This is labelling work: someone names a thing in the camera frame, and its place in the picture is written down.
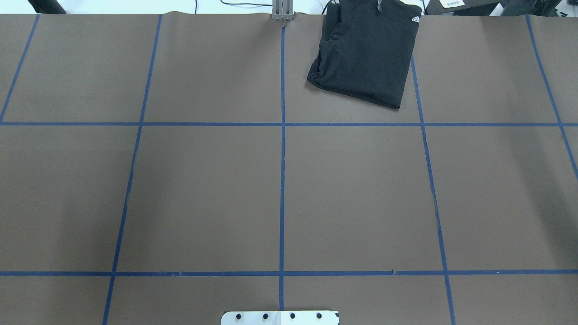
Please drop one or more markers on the black graphic t-shirt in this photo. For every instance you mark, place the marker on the black graphic t-shirt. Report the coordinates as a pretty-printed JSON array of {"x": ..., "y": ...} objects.
[{"x": 366, "y": 49}]

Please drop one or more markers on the aluminium frame post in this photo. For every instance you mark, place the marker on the aluminium frame post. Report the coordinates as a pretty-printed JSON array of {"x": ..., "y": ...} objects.
[{"x": 282, "y": 10}]

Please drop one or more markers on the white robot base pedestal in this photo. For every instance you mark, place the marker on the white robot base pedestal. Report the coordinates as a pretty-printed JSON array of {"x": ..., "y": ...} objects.
[{"x": 305, "y": 317}]

